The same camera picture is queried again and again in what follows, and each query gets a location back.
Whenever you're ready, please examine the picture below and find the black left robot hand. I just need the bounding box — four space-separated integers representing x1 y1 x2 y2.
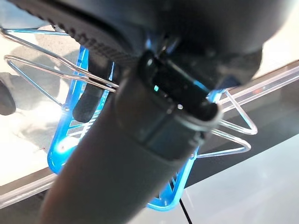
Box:
7 0 299 224

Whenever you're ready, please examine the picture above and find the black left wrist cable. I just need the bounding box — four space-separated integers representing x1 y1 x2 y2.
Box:
178 197 193 224

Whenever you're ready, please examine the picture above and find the blue plastic shopping basket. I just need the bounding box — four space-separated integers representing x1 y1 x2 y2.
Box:
0 27 259 212

